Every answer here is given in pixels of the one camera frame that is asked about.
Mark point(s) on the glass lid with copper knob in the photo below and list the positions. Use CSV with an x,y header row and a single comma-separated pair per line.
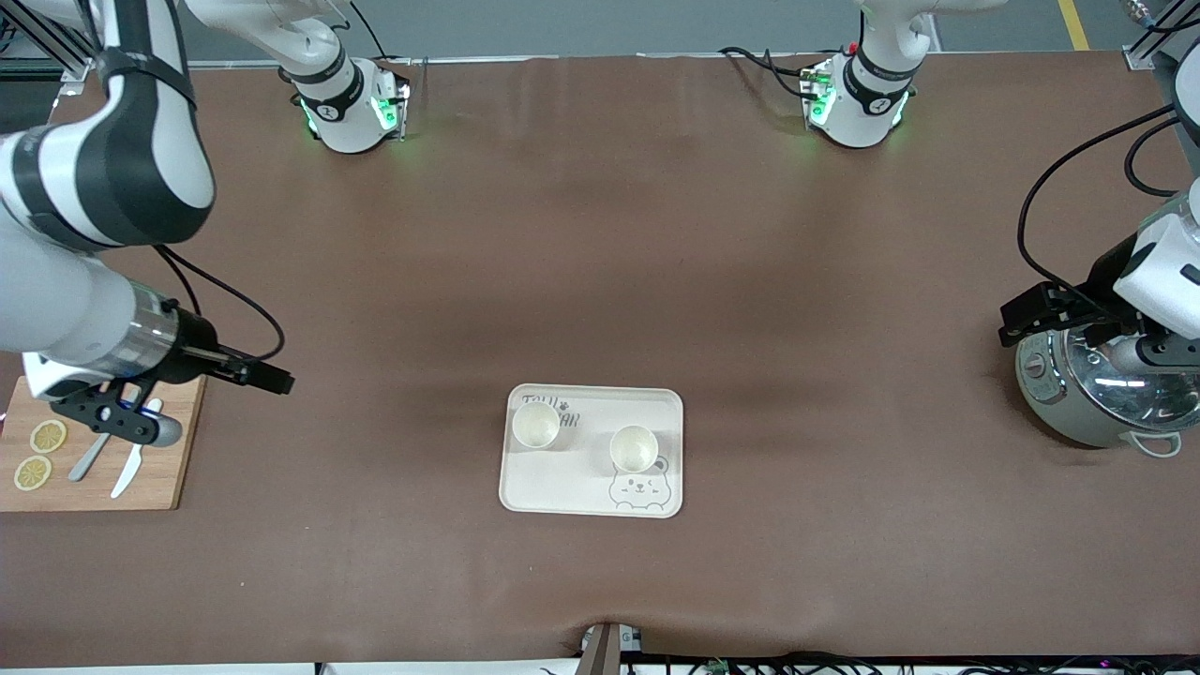
x,y
1116,398

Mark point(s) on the metal bracket at table edge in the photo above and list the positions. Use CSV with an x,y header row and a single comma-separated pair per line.
x,y
600,652

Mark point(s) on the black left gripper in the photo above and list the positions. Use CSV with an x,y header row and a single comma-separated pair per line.
x,y
1099,283

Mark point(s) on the white plastic knife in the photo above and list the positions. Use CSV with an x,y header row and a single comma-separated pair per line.
x,y
127,473

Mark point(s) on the aluminium frame rail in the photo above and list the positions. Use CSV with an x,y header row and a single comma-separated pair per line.
x,y
56,47
1158,42

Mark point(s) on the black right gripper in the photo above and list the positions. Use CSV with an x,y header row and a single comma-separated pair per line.
x,y
194,345

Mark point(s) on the bamboo cutting board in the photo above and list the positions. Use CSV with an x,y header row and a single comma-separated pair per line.
x,y
178,469

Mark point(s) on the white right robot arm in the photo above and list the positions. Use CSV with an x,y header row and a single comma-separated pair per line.
x,y
56,309

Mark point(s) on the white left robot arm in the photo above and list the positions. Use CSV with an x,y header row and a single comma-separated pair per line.
x,y
862,112

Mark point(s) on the grey electric cooker pot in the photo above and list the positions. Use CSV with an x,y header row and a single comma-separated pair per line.
x,y
1059,412

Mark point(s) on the lemon slice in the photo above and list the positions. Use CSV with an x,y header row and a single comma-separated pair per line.
x,y
48,436
33,472

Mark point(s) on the white IKEA cup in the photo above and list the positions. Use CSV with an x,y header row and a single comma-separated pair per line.
x,y
634,448
536,425

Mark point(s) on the brown table cover mat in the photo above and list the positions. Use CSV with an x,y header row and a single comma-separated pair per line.
x,y
600,281

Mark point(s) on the cream bear print tray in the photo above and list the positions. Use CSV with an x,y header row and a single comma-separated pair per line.
x,y
562,487

